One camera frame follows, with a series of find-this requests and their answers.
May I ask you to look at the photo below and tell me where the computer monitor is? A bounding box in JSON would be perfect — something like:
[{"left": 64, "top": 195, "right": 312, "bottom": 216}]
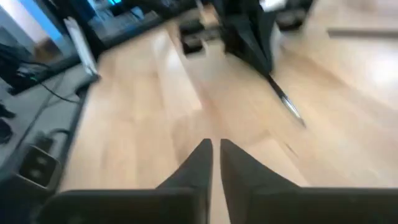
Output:
[{"left": 0, "top": 0, "right": 66, "bottom": 44}]

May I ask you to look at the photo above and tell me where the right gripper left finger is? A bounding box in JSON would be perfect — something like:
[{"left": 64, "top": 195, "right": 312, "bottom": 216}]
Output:
[{"left": 37, "top": 138, "right": 214, "bottom": 224}]

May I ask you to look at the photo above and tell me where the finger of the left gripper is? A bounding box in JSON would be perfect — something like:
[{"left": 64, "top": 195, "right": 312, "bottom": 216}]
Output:
[
  {"left": 245, "top": 0, "right": 276, "bottom": 75},
  {"left": 217, "top": 0, "right": 271, "bottom": 75}
]

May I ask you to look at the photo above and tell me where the black side desk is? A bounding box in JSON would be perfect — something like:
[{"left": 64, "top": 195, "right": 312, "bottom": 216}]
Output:
[{"left": 67, "top": 0, "right": 203, "bottom": 52}]

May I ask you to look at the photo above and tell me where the thin black makeup brush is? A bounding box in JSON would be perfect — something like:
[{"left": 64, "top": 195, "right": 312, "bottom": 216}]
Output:
[{"left": 266, "top": 73, "right": 307, "bottom": 128}]

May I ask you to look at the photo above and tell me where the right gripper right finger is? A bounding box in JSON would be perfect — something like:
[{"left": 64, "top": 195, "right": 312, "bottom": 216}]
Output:
[{"left": 220, "top": 138, "right": 398, "bottom": 224}]

